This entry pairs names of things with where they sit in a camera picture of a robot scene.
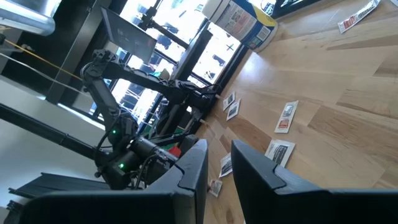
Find silver ventilation duct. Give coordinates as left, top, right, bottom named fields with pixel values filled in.
left=0, top=0, right=57, bottom=37

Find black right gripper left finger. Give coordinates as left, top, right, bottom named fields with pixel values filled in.
left=18, top=139, right=209, bottom=224

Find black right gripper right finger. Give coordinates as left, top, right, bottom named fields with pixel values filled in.
left=231, top=139, right=398, bottom=224

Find flat panel monitor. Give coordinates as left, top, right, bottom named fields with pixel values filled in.
left=101, top=6, right=159, bottom=65

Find yellow cable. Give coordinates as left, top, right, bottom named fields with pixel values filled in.
left=2, top=39, right=84, bottom=81

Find white packet with red print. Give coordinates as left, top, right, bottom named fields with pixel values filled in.
left=208, top=179, right=223, bottom=198
left=274, top=100, right=299, bottom=134
left=338, top=0, right=381, bottom=34

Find red plastic mesh basket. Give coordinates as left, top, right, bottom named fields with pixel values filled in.
left=168, top=144, right=183, bottom=158

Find white wipes canister blue label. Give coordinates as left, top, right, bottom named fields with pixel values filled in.
left=201, top=0, right=279, bottom=53

